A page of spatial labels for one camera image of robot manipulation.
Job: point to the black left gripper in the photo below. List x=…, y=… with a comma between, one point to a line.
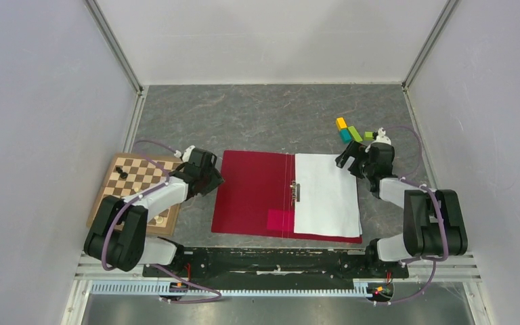
x=217, y=179

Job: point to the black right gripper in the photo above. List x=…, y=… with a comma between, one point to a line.
x=351, y=150

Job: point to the white paper sheet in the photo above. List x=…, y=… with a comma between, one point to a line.
x=328, y=198

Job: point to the red clip file folder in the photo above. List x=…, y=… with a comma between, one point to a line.
x=258, y=197

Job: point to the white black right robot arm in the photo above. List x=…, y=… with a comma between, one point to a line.
x=433, y=225

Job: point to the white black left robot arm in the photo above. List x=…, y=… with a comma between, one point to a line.
x=118, y=236

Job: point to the teal block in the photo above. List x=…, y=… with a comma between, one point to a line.
x=345, y=136

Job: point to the long green block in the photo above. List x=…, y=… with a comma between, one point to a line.
x=355, y=135

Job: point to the short green block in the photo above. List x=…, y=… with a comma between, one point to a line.
x=369, y=136

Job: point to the orange block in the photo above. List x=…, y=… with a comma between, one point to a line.
x=341, y=123

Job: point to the wooden chessboard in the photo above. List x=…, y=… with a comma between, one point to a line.
x=142, y=175

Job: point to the black chess piece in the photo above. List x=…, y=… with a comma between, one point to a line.
x=121, y=173

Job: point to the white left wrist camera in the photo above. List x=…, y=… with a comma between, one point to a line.
x=185, y=155

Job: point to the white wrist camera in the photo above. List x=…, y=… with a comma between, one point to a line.
x=185, y=155
x=381, y=137

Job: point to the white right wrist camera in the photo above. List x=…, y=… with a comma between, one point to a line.
x=381, y=137

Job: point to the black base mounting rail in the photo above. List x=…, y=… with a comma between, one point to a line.
x=281, y=268

